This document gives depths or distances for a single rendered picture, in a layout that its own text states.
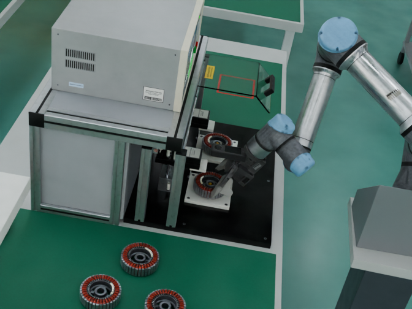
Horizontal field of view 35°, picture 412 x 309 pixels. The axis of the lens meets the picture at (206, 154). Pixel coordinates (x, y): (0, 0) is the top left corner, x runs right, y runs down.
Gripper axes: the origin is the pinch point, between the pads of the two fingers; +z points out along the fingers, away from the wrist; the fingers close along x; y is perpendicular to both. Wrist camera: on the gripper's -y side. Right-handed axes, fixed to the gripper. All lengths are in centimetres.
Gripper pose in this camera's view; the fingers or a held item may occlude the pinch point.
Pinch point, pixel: (211, 183)
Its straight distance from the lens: 219.6
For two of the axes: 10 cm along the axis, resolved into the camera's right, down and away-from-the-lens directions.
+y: 7.8, 5.5, 2.8
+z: -6.1, 6.1, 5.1
